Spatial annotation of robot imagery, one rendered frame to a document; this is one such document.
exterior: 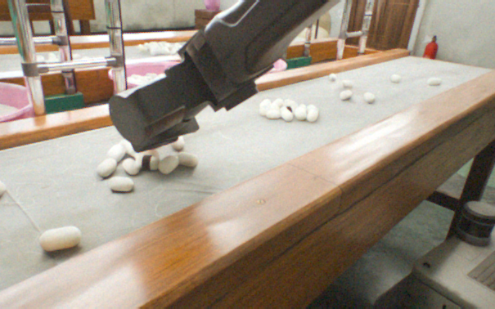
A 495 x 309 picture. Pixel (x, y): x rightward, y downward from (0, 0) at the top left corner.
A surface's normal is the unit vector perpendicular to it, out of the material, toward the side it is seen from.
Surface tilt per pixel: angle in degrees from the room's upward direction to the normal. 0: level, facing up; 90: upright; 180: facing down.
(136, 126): 99
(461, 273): 0
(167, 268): 0
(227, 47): 107
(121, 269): 0
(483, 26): 90
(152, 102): 54
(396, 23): 90
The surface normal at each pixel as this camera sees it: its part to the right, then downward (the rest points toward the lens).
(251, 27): -0.72, 0.51
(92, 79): 0.72, 0.33
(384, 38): -0.66, 0.28
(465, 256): 0.06, -0.90
